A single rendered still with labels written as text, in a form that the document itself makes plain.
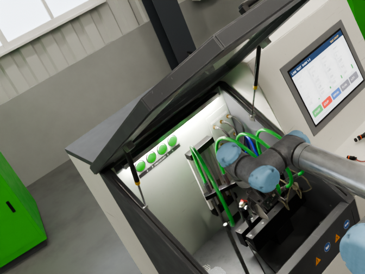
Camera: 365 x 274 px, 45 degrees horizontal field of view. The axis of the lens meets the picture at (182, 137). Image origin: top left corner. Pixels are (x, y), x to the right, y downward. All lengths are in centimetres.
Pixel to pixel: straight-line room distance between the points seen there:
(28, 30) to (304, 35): 379
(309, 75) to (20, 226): 296
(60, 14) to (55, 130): 135
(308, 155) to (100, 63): 451
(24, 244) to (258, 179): 331
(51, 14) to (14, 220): 237
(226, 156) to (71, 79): 430
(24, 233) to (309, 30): 307
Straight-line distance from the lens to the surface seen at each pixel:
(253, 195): 143
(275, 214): 191
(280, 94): 194
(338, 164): 117
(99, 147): 182
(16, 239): 426
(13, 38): 528
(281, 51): 197
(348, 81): 225
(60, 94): 544
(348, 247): 100
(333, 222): 186
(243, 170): 124
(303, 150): 124
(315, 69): 209
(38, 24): 536
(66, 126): 554
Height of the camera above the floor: 224
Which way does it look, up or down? 28 degrees down
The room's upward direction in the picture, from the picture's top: 25 degrees counter-clockwise
